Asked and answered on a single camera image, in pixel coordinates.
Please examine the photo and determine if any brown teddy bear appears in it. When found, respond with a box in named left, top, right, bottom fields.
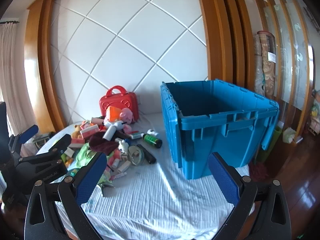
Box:
left=71, top=124, right=84, bottom=139

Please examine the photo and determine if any wooden wall frame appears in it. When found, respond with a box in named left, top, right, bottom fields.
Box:
left=24, top=0, right=255, bottom=134

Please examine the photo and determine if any clear tape roll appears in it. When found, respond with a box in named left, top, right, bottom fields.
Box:
left=127, top=145, right=145, bottom=166

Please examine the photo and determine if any patterned rolled carpet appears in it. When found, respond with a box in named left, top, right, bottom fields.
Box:
left=254, top=35, right=264, bottom=95
left=257, top=31, right=278, bottom=99

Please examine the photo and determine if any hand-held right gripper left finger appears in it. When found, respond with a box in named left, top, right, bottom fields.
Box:
left=24, top=151, right=108, bottom=240

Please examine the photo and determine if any wooden lattice partition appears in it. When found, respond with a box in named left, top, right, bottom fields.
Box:
left=250, top=0, right=320, bottom=140

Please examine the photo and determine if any red toy suitcase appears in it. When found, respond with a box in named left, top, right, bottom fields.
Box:
left=99, top=85, right=139, bottom=123

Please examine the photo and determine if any black cylinder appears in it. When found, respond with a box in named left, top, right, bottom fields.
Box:
left=136, top=144, right=157, bottom=165

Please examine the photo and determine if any blue plastic storage crate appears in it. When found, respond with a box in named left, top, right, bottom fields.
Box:
left=160, top=79, right=280, bottom=180

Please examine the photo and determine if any green plush hat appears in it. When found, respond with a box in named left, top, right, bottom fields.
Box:
left=67, top=142, right=115, bottom=184

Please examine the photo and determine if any white curtain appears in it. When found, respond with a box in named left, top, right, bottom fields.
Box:
left=0, top=21, right=25, bottom=140

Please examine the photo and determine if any pink tissue pack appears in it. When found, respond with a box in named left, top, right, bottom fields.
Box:
left=80, top=124, right=99, bottom=139
left=69, top=137, right=84, bottom=149

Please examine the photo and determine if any white plastic bag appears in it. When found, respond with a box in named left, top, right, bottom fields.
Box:
left=282, top=127, right=297, bottom=144

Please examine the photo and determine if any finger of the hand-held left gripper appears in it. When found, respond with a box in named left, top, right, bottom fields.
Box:
left=9, top=124, right=39, bottom=155
left=15, top=134, right=73, bottom=193

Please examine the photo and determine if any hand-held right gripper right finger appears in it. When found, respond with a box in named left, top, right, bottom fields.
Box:
left=207, top=151, right=292, bottom=240

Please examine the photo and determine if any white paper roll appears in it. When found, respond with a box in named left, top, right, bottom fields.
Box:
left=103, top=124, right=118, bottom=140

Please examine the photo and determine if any red fluffy duster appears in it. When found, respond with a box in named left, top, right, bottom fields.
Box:
left=250, top=164, right=268, bottom=180

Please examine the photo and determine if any dark patterned box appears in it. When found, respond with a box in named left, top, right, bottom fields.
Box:
left=32, top=134, right=50, bottom=148

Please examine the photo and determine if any dark maroon cloth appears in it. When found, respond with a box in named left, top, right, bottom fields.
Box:
left=89, top=132, right=119, bottom=155

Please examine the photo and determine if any white goose plush toy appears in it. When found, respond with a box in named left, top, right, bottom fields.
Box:
left=104, top=121, right=125, bottom=130

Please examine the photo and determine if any pink pig plush toy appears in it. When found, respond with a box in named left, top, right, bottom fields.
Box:
left=104, top=106, right=134, bottom=132

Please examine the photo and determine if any green can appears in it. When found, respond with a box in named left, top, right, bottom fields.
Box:
left=141, top=132, right=163, bottom=148

